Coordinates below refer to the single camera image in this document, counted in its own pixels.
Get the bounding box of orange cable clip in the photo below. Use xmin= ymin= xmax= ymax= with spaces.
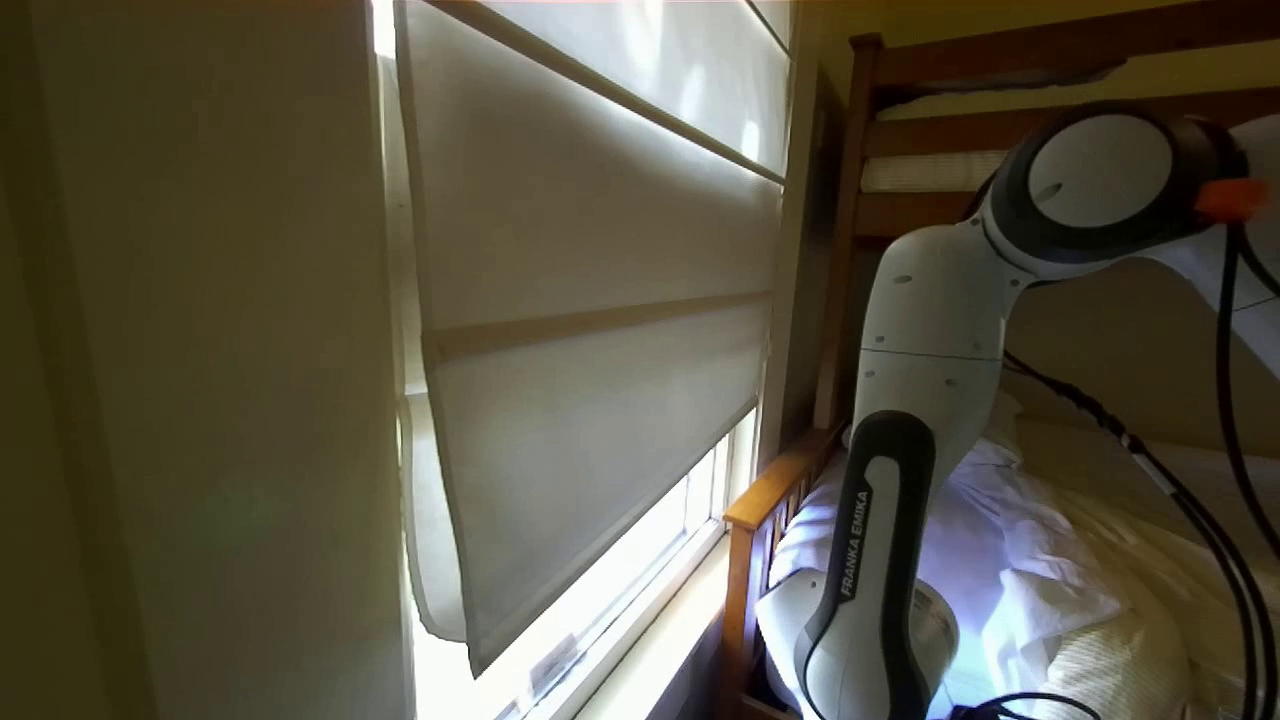
xmin=1191 ymin=178 xmax=1267 ymax=225

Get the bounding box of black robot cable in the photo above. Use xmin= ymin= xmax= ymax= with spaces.
xmin=951 ymin=216 xmax=1280 ymax=720

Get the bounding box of white roman window shade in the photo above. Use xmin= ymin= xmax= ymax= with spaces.
xmin=392 ymin=0 xmax=801 ymax=681

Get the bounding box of wooden bunk bed frame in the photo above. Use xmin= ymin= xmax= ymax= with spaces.
xmin=717 ymin=0 xmax=1280 ymax=720

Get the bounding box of white bed sheet bedding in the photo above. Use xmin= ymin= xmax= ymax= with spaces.
xmin=762 ymin=395 xmax=1280 ymax=720

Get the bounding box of white window frame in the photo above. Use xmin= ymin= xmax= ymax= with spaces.
xmin=396 ymin=395 xmax=773 ymax=720

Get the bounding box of white bunk mattress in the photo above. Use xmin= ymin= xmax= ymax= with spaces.
xmin=856 ymin=144 xmax=1019 ymax=200

